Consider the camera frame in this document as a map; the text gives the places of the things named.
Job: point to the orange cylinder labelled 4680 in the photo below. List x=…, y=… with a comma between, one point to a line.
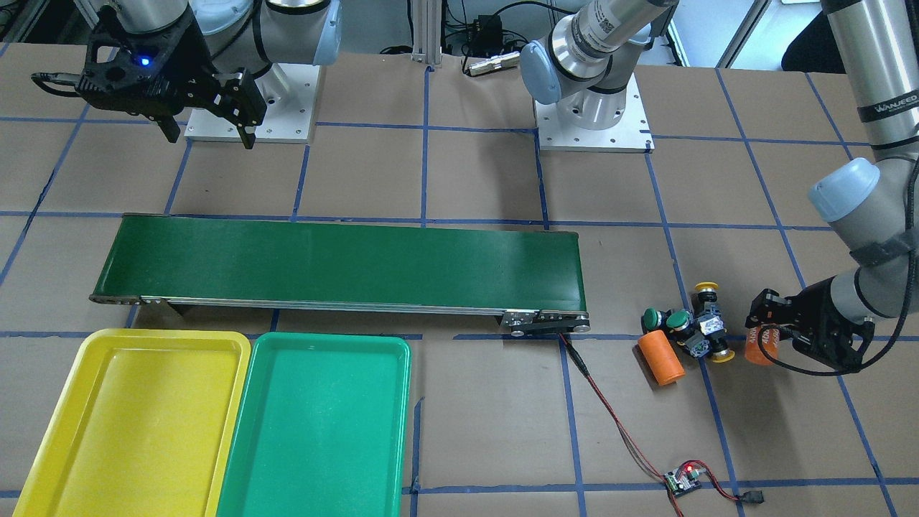
x=762, y=343

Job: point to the yellow push button lower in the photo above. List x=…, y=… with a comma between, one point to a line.
x=714, y=345

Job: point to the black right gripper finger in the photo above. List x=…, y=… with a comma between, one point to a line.
x=239, y=101
x=170, y=128

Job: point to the green conveyor belt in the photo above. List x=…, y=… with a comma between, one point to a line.
x=531, y=282

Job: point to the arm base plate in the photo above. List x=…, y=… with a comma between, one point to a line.
x=596, y=122
x=290, y=92

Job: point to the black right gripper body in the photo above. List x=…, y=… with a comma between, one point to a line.
x=192, y=66

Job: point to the green plastic tray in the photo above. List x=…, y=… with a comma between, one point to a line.
x=320, y=428

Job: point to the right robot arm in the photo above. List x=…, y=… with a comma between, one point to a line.
x=254, y=35

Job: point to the green push button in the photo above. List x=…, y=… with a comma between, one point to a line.
x=679, y=325
x=654, y=319

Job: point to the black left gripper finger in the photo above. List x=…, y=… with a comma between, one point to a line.
x=768, y=308

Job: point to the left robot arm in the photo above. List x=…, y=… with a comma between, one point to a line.
x=871, y=205

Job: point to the aluminium frame post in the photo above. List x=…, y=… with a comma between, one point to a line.
x=426, y=32

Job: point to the yellow push button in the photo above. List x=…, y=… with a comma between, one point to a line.
x=714, y=345
x=705, y=299

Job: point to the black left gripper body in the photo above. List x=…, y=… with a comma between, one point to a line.
x=803, y=316

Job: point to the yellow push button upper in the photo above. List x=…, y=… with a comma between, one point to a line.
x=705, y=299

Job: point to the small controller circuit board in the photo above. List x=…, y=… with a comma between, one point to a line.
x=683, y=480

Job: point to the plain orange cylinder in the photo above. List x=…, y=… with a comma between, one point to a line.
x=660, y=356

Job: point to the yellow plastic tray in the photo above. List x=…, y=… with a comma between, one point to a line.
x=143, y=426

